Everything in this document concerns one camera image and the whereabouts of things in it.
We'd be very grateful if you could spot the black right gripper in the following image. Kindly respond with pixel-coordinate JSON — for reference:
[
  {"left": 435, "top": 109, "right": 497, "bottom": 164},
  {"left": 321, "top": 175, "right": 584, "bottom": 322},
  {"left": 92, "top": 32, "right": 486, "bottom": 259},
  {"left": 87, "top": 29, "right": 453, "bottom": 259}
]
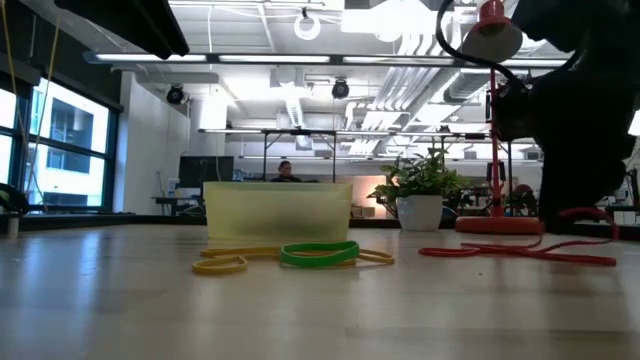
[{"left": 529, "top": 44, "right": 640, "bottom": 235}]

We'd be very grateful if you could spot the thin yellow rubber band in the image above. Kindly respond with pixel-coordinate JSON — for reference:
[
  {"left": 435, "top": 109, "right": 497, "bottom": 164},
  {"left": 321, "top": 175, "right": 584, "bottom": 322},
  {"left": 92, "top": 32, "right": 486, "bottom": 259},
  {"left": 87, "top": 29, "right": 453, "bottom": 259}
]
[{"left": 199, "top": 245, "right": 396, "bottom": 266}]

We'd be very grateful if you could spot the thin green rubber band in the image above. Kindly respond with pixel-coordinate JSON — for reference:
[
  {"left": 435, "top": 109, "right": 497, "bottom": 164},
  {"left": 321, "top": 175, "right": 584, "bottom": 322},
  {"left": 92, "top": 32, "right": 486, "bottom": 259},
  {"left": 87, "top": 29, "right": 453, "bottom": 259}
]
[{"left": 278, "top": 240, "right": 361, "bottom": 269}]

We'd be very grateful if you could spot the yellow translucent plastic bin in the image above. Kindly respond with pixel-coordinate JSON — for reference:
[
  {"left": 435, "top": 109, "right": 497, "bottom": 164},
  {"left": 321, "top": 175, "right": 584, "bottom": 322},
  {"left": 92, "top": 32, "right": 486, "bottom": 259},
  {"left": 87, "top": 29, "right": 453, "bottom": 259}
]
[{"left": 203, "top": 181, "right": 354, "bottom": 245}]

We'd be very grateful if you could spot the pile of rubber bands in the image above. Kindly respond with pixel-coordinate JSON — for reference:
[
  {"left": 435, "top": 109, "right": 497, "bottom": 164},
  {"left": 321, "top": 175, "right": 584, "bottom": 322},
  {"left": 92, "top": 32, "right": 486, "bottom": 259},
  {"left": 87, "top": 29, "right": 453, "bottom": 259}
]
[{"left": 192, "top": 254, "right": 249, "bottom": 276}]

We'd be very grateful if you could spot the red desk lamp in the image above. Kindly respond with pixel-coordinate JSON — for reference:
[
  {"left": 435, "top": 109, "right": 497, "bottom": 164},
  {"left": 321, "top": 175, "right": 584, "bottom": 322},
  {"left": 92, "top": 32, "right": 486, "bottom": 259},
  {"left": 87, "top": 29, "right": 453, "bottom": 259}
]
[{"left": 453, "top": 0, "right": 546, "bottom": 236}]

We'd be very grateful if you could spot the small green potted plant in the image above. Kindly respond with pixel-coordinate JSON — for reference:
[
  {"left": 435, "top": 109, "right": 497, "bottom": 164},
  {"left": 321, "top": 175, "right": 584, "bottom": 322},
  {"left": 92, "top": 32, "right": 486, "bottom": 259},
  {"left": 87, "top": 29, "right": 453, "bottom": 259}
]
[{"left": 367, "top": 147, "right": 474, "bottom": 232}]

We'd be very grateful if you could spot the black metal rack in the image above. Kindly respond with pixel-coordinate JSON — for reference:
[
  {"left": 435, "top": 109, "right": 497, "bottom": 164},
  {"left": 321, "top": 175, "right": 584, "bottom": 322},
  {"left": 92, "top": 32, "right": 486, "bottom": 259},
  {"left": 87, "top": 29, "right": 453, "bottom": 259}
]
[{"left": 259, "top": 128, "right": 341, "bottom": 184}]

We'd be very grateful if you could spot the person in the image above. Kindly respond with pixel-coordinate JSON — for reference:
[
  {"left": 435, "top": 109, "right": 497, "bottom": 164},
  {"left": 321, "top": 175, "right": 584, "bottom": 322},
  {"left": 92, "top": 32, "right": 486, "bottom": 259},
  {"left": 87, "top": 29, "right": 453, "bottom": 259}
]
[{"left": 269, "top": 159, "right": 303, "bottom": 184}]

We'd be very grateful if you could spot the long ceiling light fixture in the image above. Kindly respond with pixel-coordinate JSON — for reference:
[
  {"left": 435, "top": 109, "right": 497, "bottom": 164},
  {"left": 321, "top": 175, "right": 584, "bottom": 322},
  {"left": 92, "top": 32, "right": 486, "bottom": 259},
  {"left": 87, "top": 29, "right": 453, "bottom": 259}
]
[{"left": 82, "top": 51, "right": 569, "bottom": 70}]

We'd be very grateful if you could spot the black computer monitor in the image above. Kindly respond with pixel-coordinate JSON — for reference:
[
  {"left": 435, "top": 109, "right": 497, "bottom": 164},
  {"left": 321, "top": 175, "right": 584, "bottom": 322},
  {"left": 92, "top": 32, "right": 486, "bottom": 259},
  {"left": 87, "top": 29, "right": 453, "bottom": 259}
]
[{"left": 178, "top": 155, "right": 235, "bottom": 190}]

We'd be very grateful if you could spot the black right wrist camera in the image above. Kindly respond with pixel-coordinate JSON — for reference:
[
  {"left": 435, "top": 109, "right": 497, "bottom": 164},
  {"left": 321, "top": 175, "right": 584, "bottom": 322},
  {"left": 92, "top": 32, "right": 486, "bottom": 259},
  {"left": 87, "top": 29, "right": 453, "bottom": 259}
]
[{"left": 485, "top": 82, "right": 532, "bottom": 142}]

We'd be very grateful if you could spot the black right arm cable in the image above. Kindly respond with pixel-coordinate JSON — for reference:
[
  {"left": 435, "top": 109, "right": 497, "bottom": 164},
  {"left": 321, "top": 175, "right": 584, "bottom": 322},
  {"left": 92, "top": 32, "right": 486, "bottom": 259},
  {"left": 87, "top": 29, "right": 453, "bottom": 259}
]
[{"left": 434, "top": 0, "right": 526, "bottom": 89}]

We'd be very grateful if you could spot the white ring light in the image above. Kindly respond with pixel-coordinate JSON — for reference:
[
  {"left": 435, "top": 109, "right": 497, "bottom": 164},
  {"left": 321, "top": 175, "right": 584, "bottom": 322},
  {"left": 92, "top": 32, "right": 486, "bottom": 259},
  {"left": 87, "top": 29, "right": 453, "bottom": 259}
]
[{"left": 293, "top": 12, "right": 322, "bottom": 41}]

